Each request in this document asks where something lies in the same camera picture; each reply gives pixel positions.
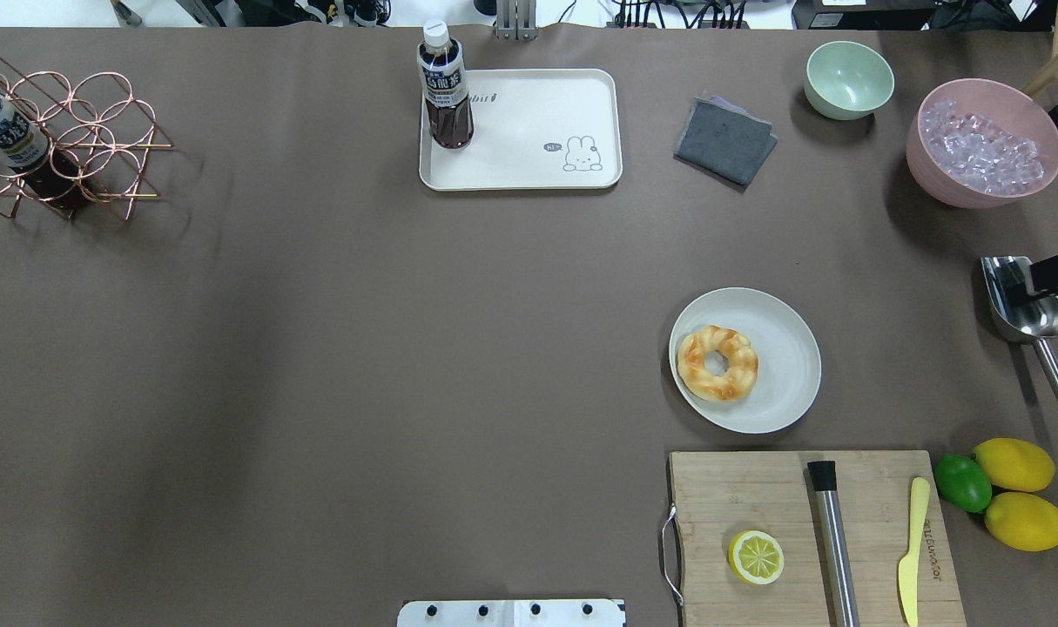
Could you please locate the twisted glazed donut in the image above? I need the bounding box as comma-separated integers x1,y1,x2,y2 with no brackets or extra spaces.
676,325,759,402

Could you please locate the cream rabbit tray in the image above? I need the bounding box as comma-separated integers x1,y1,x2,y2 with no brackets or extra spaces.
418,68,623,193

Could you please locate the tea bottle on tray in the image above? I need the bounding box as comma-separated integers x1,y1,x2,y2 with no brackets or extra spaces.
416,19,474,150

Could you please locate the metal ice scoop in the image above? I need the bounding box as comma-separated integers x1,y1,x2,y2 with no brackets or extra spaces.
980,255,1058,401

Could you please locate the pink bowl with ice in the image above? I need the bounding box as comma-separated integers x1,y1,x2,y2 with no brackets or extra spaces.
906,78,1058,209

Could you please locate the yellow lemon near scoop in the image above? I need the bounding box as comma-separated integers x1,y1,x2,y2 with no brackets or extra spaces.
972,437,1055,493

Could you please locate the green lime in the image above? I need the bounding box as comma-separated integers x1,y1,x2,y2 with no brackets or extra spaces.
933,454,992,515

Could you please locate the yellow lemon far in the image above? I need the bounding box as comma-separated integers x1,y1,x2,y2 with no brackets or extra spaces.
985,491,1058,552

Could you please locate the white round plate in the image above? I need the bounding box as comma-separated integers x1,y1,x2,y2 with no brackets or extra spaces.
668,288,822,434

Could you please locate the green bowl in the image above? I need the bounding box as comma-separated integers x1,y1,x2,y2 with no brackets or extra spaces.
804,41,895,119

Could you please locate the yellow plastic knife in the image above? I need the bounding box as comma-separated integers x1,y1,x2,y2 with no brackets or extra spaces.
896,476,931,626

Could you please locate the grey folded cloth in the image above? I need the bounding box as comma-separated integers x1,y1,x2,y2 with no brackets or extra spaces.
673,97,778,186

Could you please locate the steel muddler black tip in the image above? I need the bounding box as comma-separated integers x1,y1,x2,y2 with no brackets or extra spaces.
806,460,860,626

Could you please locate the bamboo cutting board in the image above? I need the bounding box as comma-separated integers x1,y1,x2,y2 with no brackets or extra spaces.
668,451,932,626

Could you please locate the half lemon slice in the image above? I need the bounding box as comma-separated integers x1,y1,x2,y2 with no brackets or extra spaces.
727,530,785,586

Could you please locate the tea bottle in rack front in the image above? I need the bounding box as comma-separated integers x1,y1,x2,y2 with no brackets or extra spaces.
0,95,90,213

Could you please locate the aluminium frame post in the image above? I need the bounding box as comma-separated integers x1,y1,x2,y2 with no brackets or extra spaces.
494,0,539,41

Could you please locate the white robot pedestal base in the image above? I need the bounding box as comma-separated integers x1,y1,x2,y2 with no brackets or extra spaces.
396,598,628,626

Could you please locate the copper wire bottle rack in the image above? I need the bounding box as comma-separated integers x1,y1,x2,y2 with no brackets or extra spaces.
0,55,175,222

